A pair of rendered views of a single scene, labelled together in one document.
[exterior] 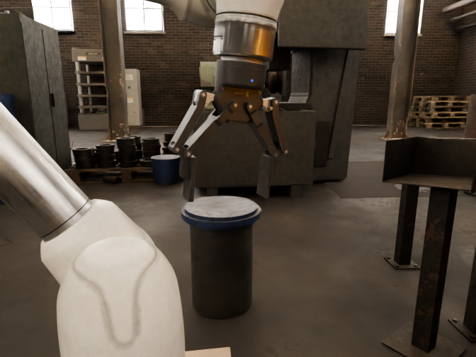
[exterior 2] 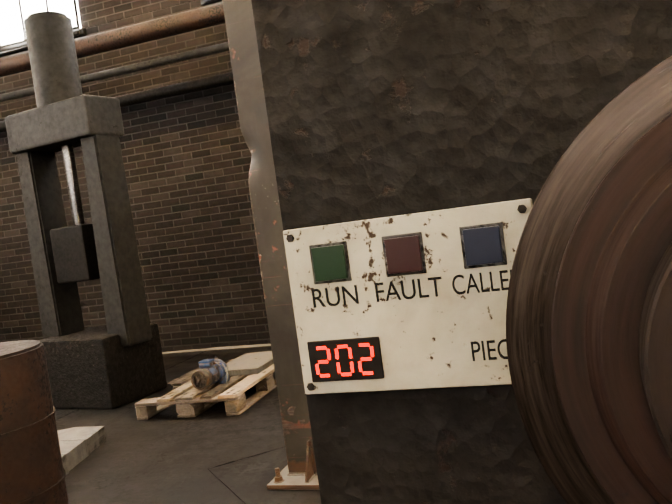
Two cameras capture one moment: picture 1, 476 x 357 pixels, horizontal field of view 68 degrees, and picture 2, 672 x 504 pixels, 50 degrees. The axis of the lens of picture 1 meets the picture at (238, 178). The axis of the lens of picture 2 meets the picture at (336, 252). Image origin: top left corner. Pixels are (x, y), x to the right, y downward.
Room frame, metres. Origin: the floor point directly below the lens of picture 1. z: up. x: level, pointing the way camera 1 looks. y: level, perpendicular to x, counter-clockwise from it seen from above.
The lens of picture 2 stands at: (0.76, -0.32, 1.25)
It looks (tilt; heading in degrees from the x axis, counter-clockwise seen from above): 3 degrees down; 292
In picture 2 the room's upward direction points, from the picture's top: 8 degrees counter-clockwise
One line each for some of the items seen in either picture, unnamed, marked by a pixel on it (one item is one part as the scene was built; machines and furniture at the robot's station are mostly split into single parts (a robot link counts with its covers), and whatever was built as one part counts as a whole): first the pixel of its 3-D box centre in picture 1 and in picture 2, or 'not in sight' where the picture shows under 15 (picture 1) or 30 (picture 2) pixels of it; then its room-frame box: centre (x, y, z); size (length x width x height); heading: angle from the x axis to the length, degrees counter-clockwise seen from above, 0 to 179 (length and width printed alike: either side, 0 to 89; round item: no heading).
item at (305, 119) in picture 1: (248, 146); not in sight; (3.34, -0.10, 0.39); 1.03 x 0.83 x 0.79; 97
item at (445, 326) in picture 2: not in sight; (412, 301); (0.97, -1.02, 1.15); 0.26 x 0.02 x 0.18; 3
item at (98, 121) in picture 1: (110, 90); not in sight; (9.85, 3.42, 1.03); 1.54 x 0.94 x 2.05; 93
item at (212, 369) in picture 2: not in sight; (216, 370); (3.58, -4.68, 0.25); 0.40 x 0.24 x 0.22; 93
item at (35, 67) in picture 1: (27, 108); not in sight; (3.37, 1.96, 0.75); 0.70 x 0.48 x 1.50; 3
